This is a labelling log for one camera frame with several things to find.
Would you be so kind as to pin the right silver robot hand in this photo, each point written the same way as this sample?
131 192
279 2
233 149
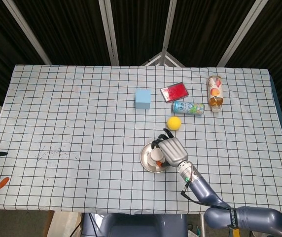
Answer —
174 151

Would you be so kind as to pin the white paper cup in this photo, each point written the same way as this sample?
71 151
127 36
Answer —
155 155

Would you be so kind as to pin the round steel plate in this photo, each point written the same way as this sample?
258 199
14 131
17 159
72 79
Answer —
144 158

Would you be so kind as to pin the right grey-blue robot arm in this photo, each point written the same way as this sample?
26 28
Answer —
205 190

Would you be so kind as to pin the yellow foam ball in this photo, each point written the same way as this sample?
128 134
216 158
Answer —
174 123

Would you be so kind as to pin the light blue beverage can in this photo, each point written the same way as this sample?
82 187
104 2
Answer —
187 108

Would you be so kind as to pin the red ink pad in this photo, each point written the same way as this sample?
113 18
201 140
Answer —
175 91

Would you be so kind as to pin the light blue cube block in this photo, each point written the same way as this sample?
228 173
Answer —
143 98

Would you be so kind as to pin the peach juice bottle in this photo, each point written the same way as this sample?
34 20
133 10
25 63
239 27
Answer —
215 93

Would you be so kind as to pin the metal table leg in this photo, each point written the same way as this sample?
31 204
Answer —
201 224

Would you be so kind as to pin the grey-blue robot torso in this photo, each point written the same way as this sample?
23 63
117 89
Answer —
136 227

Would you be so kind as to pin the brown cardboard box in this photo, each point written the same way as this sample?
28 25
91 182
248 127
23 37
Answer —
49 224

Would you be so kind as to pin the checked light blue tablecloth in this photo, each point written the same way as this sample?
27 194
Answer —
81 135

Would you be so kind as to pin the white triangular partition foot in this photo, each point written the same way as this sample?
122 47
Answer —
154 58

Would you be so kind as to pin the dark partition panel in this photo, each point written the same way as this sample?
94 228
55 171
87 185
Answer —
3 49
69 32
205 32
138 24
279 44

